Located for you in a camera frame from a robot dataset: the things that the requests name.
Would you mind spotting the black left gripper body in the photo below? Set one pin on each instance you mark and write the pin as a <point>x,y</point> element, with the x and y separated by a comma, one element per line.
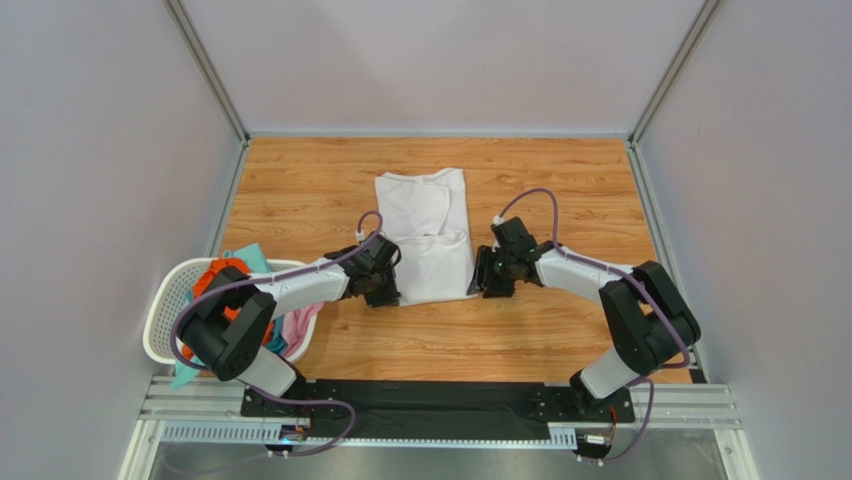
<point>383,289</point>

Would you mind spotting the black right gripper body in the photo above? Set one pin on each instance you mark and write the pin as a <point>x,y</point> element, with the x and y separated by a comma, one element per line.
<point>489,277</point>

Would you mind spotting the white t shirt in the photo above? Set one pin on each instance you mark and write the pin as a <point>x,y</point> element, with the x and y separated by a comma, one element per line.
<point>427,217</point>

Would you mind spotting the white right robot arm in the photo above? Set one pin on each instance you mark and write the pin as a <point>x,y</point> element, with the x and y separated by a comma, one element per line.
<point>648,319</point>

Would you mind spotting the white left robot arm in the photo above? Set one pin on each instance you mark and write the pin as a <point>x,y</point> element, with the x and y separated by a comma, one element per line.
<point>225,326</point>

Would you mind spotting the pink t shirt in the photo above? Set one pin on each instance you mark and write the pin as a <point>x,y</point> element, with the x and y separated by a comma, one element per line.
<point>297,331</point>

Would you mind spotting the teal t shirt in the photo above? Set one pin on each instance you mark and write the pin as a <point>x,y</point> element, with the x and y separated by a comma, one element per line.
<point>249,259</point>

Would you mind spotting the white plastic laundry basket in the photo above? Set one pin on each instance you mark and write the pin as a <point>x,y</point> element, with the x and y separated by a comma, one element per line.
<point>169,301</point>

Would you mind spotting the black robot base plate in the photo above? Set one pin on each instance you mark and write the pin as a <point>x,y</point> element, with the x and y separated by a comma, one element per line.
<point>426,410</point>

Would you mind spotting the aluminium frame rail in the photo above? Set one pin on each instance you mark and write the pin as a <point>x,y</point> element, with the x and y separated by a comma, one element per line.
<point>681,431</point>

